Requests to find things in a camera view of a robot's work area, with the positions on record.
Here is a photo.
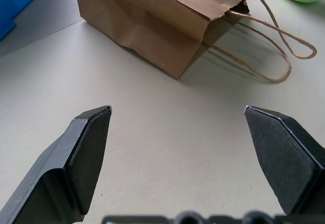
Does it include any brown paper bag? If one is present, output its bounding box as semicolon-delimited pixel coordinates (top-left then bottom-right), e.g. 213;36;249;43
72;0;318;84

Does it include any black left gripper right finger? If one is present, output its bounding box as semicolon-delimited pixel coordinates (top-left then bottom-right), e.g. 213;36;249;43
243;105;325;216

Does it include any blue plastic bin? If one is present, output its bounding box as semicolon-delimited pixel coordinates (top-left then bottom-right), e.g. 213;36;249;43
0;0;62;41

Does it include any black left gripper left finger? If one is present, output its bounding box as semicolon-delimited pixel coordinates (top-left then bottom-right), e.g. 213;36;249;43
0;105;113;224

